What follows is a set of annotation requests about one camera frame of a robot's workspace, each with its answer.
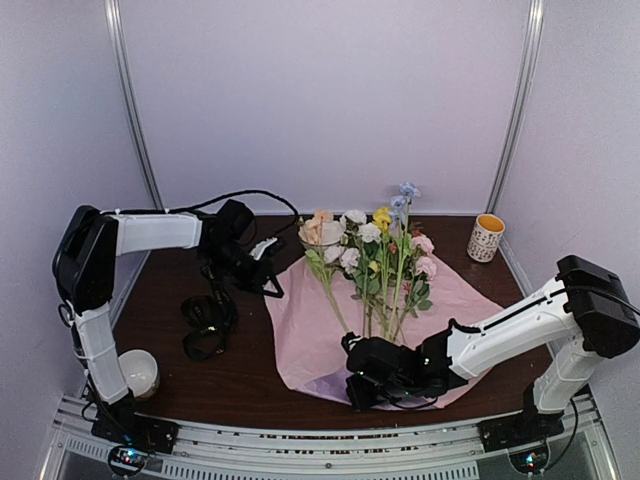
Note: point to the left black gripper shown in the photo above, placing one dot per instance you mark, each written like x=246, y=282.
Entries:
x=258, y=278

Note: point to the left aluminium frame post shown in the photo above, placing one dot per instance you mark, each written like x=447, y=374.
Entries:
x=118, y=41

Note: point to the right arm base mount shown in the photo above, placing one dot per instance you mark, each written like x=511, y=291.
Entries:
x=518, y=429

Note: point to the aluminium frame post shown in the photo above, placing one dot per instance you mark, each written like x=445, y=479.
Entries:
x=529, y=59
x=118, y=41

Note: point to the black printed ribbon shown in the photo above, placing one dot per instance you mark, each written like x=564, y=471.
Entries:
x=212, y=318

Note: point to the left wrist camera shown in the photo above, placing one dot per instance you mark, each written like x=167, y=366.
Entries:
x=267, y=248

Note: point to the peach flower stem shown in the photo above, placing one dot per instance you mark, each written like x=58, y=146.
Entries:
x=323, y=265

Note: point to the scalloped white bowl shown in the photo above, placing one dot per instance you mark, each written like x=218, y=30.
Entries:
x=318, y=235

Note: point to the patterned mug orange inside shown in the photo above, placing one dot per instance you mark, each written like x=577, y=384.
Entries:
x=485, y=238

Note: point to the pink wrapping paper sheet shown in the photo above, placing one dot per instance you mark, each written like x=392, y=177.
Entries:
x=307, y=332

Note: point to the right aluminium frame post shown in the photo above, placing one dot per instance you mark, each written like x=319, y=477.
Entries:
x=529, y=59

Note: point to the front aluminium rail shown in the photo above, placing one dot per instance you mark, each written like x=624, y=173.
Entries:
x=451, y=450

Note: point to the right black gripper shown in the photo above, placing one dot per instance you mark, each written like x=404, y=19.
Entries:
x=361, y=401

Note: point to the round white bowl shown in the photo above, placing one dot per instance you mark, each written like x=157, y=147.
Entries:
x=141, y=373

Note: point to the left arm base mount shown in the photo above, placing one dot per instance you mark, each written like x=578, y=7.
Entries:
x=148, y=434

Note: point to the blue flower stem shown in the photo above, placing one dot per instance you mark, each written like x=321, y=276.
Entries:
x=400, y=208

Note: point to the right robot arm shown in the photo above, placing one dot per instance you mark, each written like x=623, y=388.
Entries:
x=584, y=304

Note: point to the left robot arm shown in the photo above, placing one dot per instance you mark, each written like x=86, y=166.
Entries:
x=84, y=271

